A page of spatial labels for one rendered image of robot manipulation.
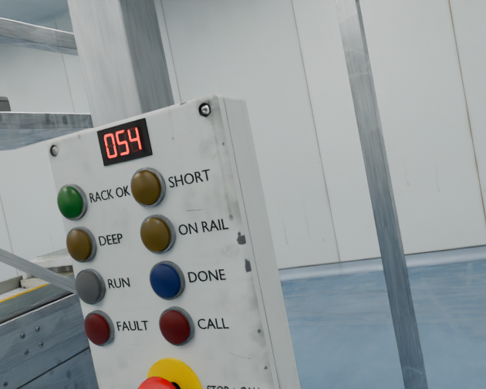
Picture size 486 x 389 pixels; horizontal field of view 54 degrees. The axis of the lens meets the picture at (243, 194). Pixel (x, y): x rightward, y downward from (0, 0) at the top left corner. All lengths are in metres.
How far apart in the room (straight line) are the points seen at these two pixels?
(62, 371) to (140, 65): 1.00
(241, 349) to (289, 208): 3.91
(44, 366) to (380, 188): 1.02
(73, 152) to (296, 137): 3.82
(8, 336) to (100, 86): 0.80
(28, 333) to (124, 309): 0.81
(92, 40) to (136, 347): 0.28
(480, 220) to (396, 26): 1.66
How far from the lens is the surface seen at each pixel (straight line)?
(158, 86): 0.48
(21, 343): 1.20
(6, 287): 1.50
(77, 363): 1.37
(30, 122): 1.23
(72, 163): 0.42
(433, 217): 4.16
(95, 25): 0.49
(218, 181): 0.33
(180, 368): 0.39
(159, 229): 0.36
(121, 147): 0.38
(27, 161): 5.59
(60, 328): 1.26
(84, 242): 0.41
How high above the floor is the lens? 1.05
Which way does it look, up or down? 3 degrees down
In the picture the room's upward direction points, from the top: 11 degrees counter-clockwise
